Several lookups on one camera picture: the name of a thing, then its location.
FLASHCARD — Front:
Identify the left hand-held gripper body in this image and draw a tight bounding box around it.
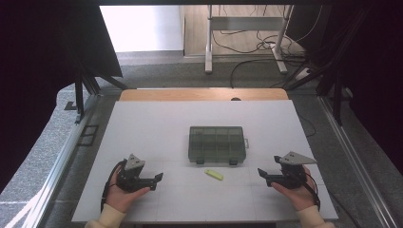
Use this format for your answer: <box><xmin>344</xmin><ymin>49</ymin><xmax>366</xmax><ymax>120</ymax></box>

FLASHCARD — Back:
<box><xmin>116</xmin><ymin>153</ymin><xmax>146</xmax><ymax>193</ymax></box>

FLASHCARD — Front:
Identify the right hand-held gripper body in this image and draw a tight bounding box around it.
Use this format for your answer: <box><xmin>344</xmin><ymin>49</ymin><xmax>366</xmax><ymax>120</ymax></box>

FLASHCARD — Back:
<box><xmin>273</xmin><ymin>150</ymin><xmax>318</xmax><ymax>191</ymax></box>

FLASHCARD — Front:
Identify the yellow-green plastic clip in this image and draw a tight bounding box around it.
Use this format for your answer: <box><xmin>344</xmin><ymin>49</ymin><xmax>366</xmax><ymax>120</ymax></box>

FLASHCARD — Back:
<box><xmin>203</xmin><ymin>168</ymin><xmax>225</xmax><ymax>182</ymax></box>

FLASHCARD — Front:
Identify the person's right hand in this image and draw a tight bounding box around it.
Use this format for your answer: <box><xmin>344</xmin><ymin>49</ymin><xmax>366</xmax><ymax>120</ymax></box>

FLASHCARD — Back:
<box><xmin>270</xmin><ymin>165</ymin><xmax>317</xmax><ymax>212</ymax></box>

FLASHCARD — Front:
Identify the person's left hand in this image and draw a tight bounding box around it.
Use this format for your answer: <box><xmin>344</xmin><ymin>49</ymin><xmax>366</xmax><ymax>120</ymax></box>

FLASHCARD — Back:
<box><xmin>105</xmin><ymin>164</ymin><xmax>152</xmax><ymax>214</ymax></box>

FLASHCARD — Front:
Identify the black metal stand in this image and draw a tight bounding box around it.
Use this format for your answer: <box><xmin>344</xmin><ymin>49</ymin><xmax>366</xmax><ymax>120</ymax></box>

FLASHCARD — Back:
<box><xmin>284</xmin><ymin>47</ymin><xmax>348</xmax><ymax>126</ymax></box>
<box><xmin>73</xmin><ymin>60</ymin><xmax>129</xmax><ymax>118</ymax></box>

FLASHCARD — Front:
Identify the white power strip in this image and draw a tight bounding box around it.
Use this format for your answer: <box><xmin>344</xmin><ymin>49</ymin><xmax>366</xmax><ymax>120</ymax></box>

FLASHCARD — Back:
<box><xmin>294</xmin><ymin>66</ymin><xmax>314</xmax><ymax>82</ymax></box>

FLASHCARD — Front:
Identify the black curtain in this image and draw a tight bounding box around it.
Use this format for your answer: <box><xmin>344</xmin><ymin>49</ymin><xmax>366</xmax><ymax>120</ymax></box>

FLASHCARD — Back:
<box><xmin>0</xmin><ymin>0</ymin><xmax>124</xmax><ymax>195</ymax></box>
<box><xmin>284</xmin><ymin>0</ymin><xmax>403</xmax><ymax>176</ymax></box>

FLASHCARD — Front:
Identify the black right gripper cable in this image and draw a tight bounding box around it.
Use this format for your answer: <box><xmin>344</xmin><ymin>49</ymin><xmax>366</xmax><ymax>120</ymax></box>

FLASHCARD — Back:
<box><xmin>303</xmin><ymin>171</ymin><xmax>322</xmax><ymax>212</ymax></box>

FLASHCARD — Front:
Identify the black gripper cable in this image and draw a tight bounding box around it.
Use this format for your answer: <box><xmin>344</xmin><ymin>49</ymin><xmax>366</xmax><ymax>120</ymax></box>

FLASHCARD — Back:
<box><xmin>100</xmin><ymin>159</ymin><xmax>126</xmax><ymax>213</ymax></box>
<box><xmin>303</xmin><ymin>171</ymin><xmax>322</xmax><ymax>212</ymax></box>

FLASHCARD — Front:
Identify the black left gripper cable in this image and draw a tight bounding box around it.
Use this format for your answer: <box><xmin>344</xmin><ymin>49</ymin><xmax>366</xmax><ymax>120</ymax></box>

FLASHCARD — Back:
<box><xmin>100</xmin><ymin>159</ymin><xmax>126</xmax><ymax>213</ymax></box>

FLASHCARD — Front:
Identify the thin black table cable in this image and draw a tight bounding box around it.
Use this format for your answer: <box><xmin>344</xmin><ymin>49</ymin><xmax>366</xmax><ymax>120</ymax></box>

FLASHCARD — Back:
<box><xmin>297</xmin><ymin>111</ymin><xmax>317</xmax><ymax>138</ymax></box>

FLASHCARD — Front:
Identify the aluminium floor rail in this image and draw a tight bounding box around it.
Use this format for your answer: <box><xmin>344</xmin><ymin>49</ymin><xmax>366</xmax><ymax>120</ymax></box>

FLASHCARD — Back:
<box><xmin>317</xmin><ymin>94</ymin><xmax>401</xmax><ymax>228</ymax></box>
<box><xmin>0</xmin><ymin>94</ymin><xmax>100</xmax><ymax>228</ymax></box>

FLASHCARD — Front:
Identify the long black floor cable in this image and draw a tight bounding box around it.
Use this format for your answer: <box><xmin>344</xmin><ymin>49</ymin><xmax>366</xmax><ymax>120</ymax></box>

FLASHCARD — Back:
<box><xmin>229</xmin><ymin>58</ymin><xmax>306</xmax><ymax>89</ymax></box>

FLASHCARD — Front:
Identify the tangle of black cables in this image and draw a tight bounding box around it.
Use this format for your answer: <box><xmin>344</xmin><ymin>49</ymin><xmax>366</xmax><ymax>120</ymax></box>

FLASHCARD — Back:
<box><xmin>211</xmin><ymin>29</ymin><xmax>307</xmax><ymax>62</ymax></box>

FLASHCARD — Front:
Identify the white metal desk frame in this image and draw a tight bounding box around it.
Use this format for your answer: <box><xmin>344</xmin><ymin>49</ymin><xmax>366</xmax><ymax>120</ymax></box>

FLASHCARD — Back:
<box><xmin>204</xmin><ymin>4</ymin><xmax>295</xmax><ymax>76</ymax></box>

